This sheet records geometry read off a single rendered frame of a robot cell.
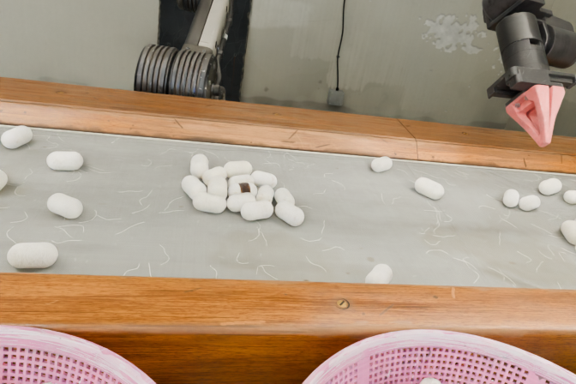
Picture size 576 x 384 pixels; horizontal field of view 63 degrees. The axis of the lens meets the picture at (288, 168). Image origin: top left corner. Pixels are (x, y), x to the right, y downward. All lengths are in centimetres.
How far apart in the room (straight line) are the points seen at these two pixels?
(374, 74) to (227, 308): 244
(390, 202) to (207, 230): 23
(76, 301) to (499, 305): 32
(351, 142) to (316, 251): 26
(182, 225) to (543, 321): 32
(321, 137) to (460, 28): 223
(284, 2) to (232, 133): 192
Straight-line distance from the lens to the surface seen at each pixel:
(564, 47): 83
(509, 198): 66
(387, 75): 276
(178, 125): 65
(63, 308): 35
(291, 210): 48
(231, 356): 35
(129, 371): 31
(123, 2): 256
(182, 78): 85
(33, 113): 68
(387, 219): 55
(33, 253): 42
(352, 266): 46
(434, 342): 37
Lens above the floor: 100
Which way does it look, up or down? 26 degrees down
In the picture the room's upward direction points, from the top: 10 degrees clockwise
